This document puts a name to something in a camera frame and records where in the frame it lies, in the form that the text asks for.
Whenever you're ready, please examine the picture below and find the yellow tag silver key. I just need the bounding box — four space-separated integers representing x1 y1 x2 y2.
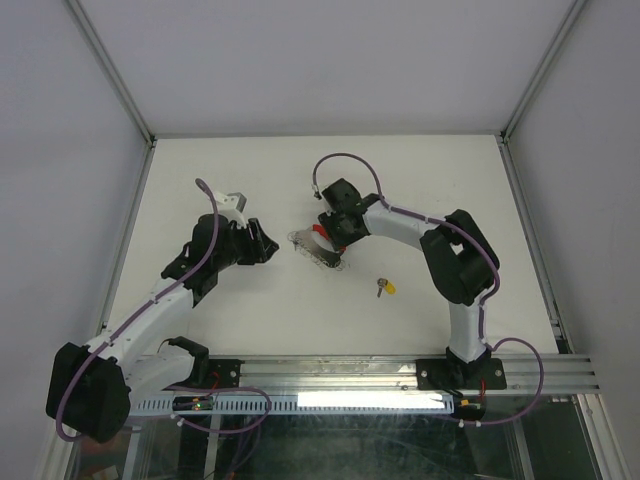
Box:
377 278 396 298

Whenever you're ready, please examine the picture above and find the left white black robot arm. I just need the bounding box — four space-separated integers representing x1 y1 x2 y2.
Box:
45 214 279 443

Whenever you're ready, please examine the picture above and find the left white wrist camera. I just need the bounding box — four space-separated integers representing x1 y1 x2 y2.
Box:
206 191 248 229

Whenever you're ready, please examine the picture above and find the left aluminium frame post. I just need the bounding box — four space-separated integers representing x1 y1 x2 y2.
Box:
64 0 157 147

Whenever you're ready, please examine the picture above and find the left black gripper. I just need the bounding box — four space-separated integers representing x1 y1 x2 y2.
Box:
212 217 277 270

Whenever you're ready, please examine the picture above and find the aluminium frame post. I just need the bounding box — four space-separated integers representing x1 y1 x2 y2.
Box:
64 0 157 147
502 0 587 136

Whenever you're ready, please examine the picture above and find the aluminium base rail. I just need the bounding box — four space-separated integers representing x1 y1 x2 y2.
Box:
205 354 600 396

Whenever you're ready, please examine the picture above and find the red handled keyring holder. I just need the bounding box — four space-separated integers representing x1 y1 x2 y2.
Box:
288 224 345 271

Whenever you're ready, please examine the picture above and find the right aluminium frame post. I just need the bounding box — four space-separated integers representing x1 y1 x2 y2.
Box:
502 0 587 136

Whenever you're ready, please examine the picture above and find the white slotted cable duct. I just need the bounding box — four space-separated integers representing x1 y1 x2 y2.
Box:
130 391 454 417

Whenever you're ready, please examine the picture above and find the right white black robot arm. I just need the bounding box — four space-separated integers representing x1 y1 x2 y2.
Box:
314 178 506 396

